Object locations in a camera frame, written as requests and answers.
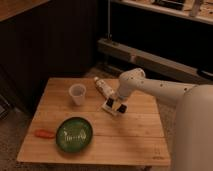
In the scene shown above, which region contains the black eraser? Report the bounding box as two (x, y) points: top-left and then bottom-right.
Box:
(105, 97), (128, 114)

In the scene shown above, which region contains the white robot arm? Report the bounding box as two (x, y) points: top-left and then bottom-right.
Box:
(115, 68), (213, 171)

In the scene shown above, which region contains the white sponge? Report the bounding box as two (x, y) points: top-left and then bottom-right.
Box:
(102, 101), (119, 116)

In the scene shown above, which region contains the small white bottle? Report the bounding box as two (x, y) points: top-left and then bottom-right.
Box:
(94, 77), (114, 99)

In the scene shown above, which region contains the wooden table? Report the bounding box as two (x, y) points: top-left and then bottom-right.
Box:
(17, 78), (170, 166)

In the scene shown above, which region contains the translucent plastic cup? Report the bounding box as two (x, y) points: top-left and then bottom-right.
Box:
(69, 83), (86, 106)

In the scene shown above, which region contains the green plate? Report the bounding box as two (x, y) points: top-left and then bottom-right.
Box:
(55, 117), (93, 153)

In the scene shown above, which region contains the orange carrot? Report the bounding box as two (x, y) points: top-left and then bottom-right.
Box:
(34, 130), (55, 139)

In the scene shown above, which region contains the upper shelf board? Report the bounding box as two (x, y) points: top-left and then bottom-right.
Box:
(112, 0), (213, 25)

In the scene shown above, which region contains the grey metal shelf rail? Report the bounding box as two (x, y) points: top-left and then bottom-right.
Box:
(97, 38), (213, 84)

